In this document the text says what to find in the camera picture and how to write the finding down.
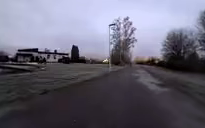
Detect street lamp pole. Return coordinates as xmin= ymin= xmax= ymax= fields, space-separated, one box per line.
xmin=107 ymin=22 xmax=117 ymax=72

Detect dark conifer tree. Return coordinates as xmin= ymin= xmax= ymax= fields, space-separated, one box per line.
xmin=70 ymin=44 xmax=80 ymax=63

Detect tall bare trees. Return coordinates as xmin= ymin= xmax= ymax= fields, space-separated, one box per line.
xmin=110 ymin=15 xmax=138 ymax=66

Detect grey asphalt path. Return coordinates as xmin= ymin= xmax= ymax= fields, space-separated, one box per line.
xmin=0 ymin=64 xmax=205 ymax=128

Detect frosty grass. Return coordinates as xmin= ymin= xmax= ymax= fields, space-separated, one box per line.
xmin=139 ymin=64 xmax=205 ymax=111
xmin=0 ymin=62 xmax=124 ymax=111

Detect low white building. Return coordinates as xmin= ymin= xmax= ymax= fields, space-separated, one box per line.
xmin=15 ymin=47 xmax=70 ymax=64

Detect bare trees and hedge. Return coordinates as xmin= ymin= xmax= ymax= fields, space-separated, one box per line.
xmin=133 ymin=7 xmax=205 ymax=74

